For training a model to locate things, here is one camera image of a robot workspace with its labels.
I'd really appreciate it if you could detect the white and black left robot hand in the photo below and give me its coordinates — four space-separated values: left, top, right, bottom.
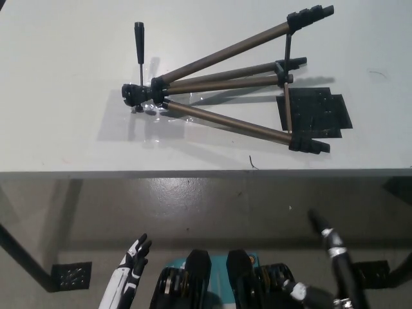
97 233 153 309

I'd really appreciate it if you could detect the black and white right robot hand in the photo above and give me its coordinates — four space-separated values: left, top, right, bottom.
282 208 368 309

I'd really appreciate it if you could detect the bronze and black camera tripod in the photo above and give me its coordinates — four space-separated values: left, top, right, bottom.
121 5 335 157

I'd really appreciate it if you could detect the black metal table leg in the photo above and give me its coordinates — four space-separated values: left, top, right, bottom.
0 221 55 293
386 254 412 288

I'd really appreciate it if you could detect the black and teal robot body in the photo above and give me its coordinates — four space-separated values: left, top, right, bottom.
149 247 305 309

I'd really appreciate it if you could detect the black tape patch on table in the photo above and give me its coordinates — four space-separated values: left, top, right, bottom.
276 86 353 139

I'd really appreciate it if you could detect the clear tape patch on table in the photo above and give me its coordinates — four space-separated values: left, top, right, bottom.
104 57 197 144

